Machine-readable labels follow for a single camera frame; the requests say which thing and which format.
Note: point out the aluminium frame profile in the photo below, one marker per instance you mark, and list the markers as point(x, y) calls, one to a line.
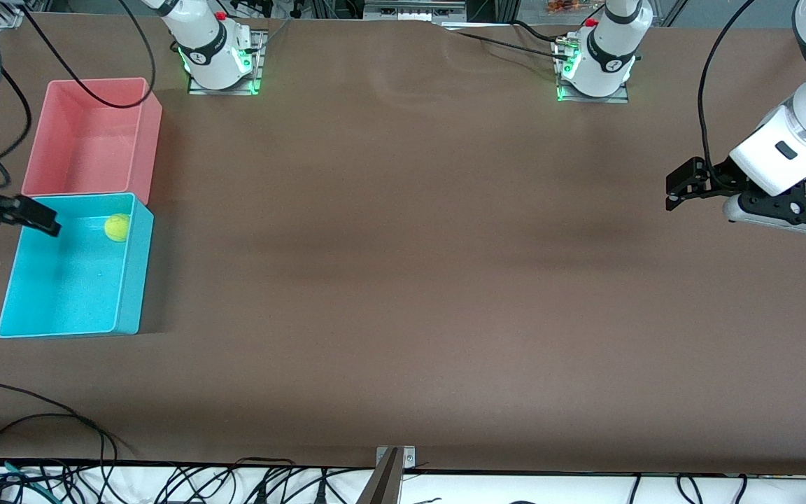
point(11, 17)

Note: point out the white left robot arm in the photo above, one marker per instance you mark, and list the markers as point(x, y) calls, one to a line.
point(609, 49)

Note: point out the grey power strip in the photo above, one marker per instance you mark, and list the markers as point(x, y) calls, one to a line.
point(410, 10)

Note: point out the orange object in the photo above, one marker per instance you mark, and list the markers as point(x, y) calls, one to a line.
point(567, 7)

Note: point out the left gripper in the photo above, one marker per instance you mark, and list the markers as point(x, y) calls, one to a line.
point(720, 174)

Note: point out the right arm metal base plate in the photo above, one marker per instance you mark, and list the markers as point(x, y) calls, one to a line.
point(224, 92)

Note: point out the pink plastic bin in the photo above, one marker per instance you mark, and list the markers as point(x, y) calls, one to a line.
point(88, 140)

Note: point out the yellow-green tennis ball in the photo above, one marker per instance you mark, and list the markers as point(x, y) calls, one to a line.
point(117, 227)

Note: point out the blue plastic bin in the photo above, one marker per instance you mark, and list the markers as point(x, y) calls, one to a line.
point(67, 280)

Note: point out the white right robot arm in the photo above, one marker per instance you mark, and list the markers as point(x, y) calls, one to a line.
point(203, 35)

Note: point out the small metal table bracket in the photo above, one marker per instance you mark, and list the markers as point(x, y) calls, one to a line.
point(408, 456)

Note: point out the dark metal pole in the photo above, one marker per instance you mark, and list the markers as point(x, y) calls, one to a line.
point(383, 486)

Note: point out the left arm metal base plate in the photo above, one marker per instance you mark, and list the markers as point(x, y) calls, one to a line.
point(620, 98)

